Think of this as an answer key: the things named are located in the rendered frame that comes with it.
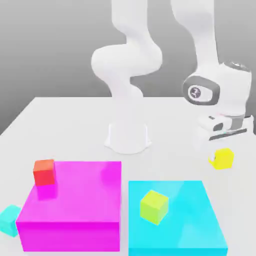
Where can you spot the small red cube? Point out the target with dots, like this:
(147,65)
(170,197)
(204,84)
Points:
(44,174)

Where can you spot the small yellow cube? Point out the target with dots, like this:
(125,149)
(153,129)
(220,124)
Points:
(224,160)

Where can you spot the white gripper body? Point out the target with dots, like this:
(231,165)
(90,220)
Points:
(224,142)

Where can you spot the large magenta box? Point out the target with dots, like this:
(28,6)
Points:
(80,204)

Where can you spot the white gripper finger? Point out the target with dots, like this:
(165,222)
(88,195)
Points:
(212,158)

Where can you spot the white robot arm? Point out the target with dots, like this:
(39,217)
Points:
(128,60)

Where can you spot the small lime green cube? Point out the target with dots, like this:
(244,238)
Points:
(153,208)

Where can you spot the small teal cube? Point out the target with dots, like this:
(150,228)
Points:
(9,220)

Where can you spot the large cyan box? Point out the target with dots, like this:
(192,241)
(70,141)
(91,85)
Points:
(180,226)

